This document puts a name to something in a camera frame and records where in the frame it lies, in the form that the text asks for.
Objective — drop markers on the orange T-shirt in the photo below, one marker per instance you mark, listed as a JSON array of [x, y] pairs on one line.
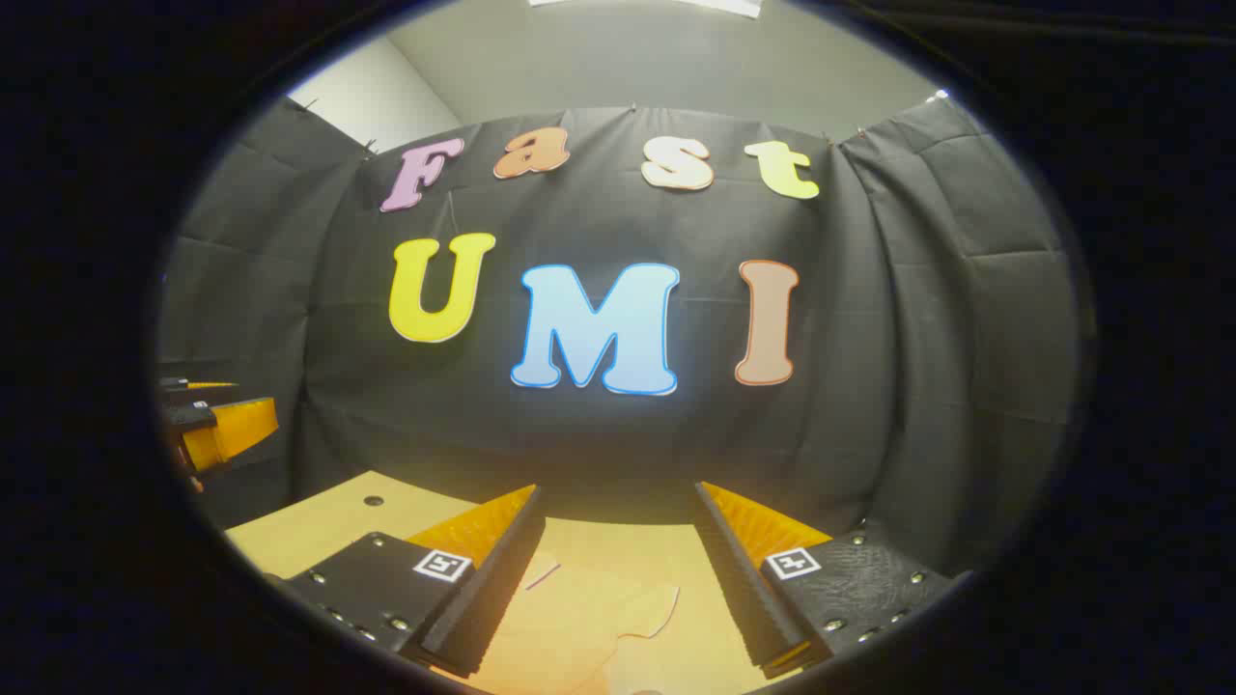
[[579, 627]]

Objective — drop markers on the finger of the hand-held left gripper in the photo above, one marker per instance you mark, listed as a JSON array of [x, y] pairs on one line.
[[174, 383], [188, 417]]

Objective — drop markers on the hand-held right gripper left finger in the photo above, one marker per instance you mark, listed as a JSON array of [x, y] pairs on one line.
[[492, 598]]

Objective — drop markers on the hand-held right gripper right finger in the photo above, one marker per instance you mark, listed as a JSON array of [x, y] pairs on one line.
[[744, 589]]

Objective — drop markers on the white ceiling light panel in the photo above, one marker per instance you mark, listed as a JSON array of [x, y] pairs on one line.
[[734, 6]]

